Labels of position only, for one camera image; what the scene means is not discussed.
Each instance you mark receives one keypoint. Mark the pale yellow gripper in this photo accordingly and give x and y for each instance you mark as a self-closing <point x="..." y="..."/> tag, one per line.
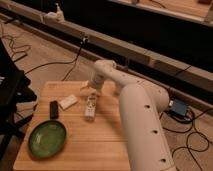
<point x="86" y="85"/>

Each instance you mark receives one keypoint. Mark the small white bottle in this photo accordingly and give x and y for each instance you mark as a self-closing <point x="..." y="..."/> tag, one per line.
<point x="90" y="108"/>

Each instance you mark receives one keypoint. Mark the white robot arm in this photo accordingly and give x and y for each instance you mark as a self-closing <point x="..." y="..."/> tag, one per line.
<point x="140" y="103"/>

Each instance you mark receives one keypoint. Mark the white rectangular eraser block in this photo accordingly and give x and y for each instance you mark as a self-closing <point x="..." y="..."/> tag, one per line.
<point x="68" y="101"/>

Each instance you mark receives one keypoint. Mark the black rectangular block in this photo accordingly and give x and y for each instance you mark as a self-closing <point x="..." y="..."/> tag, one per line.
<point x="54" y="113"/>

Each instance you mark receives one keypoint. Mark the wooden board table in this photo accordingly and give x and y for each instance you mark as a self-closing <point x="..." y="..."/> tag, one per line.
<point x="90" y="145"/>

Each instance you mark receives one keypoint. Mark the green glass plate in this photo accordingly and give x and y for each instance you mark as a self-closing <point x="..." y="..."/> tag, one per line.
<point x="47" y="139"/>

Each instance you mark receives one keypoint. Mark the blue box on floor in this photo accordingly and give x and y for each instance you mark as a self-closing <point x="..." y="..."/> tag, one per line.
<point x="178" y="108"/>

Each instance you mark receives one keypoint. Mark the long metal rail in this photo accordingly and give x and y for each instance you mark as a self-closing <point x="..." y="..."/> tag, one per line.
<point x="170" y="50"/>

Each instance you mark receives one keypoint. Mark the black chair frame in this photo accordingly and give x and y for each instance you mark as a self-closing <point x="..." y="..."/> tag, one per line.
<point x="14" y="89"/>

